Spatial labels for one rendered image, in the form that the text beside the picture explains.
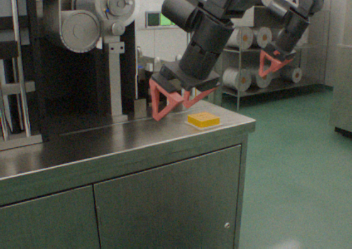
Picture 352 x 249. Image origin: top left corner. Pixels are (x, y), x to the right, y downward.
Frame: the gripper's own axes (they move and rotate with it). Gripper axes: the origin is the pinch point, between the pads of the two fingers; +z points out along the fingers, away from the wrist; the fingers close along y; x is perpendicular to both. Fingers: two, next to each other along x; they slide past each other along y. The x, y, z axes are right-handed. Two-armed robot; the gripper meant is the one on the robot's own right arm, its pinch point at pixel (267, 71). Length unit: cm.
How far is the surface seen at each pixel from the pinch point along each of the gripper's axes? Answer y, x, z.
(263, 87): -335, -70, 137
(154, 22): -18, -57, 18
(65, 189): 58, -12, 33
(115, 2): 25, -44, 1
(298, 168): -158, 30, 103
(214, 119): 17.1, -1.7, 15.4
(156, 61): 11.9, -30.1, 15.4
